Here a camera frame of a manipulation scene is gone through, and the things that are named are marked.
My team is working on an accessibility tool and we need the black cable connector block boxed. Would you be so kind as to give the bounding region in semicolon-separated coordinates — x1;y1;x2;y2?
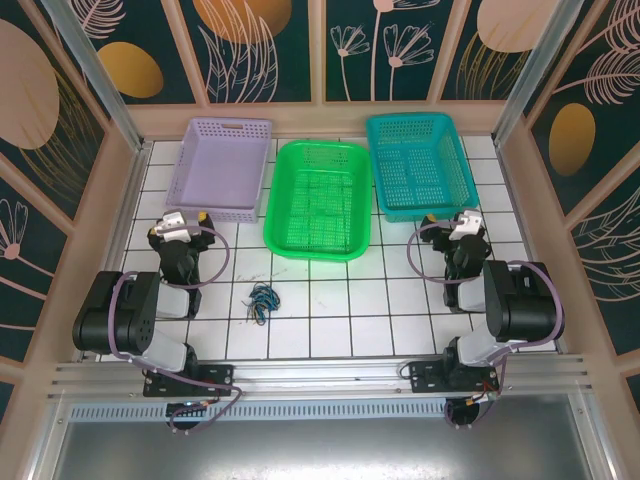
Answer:
443;388;501;430
166;399;210;432

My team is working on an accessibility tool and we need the grey metal sheet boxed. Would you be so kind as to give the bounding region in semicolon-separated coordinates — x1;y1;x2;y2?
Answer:
29;418;619;480

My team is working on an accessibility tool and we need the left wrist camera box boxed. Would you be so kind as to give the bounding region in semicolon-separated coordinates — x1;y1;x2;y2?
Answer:
149;210;190;242

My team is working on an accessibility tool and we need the thin blue wire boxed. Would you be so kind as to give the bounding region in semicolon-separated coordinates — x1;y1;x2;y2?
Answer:
244;284;280;321

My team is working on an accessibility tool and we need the thin black wire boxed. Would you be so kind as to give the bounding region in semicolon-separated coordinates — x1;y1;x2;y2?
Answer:
241;287;271;325

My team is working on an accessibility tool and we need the green perforated plastic basket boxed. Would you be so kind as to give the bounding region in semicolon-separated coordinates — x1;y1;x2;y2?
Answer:
263;139;372;265

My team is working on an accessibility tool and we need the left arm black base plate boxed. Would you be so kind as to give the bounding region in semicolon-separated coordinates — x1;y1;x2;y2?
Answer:
143;363;236;399

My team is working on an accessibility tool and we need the lilac perforated plastic basket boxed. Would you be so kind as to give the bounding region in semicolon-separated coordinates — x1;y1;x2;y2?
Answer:
164;117;275;225

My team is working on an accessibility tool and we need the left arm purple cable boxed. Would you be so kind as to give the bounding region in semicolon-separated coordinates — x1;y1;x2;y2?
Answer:
107;225;245;435

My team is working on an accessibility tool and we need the aluminium corner post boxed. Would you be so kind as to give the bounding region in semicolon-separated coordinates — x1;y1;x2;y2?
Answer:
42;0;153;151
492;0;586;147

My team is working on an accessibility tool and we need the long aluminium mounting rail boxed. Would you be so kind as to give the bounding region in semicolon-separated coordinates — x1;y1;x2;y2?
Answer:
47;355;596;401

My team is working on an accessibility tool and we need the teal perforated plastic basket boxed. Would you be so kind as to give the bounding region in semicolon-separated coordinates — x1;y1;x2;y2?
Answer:
364;112;480;224

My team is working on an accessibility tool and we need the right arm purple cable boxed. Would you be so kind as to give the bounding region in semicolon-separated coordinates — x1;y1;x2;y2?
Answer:
407;221;567;430

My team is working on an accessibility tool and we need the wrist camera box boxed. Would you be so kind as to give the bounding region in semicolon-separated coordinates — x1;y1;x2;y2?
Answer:
149;210;190;242
448;209;482;242

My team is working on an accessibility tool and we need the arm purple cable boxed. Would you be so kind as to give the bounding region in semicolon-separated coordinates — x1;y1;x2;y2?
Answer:
107;225;245;435
407;221;567;430

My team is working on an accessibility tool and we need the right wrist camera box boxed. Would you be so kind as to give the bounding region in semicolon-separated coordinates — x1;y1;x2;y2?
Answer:
448;209;482;242

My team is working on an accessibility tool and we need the aluminium side rail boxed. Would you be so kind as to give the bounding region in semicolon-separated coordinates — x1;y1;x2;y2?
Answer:
78;140;154;362
492;139;589;357

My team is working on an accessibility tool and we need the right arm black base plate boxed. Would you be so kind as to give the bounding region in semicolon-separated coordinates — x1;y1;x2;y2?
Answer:
408;360;501;397

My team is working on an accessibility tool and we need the slotted grey cable duct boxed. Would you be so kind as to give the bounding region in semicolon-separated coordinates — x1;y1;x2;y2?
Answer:
64;402;577;422

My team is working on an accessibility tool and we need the thin orange wire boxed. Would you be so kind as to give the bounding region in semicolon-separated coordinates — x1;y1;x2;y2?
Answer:
245;294;274;326

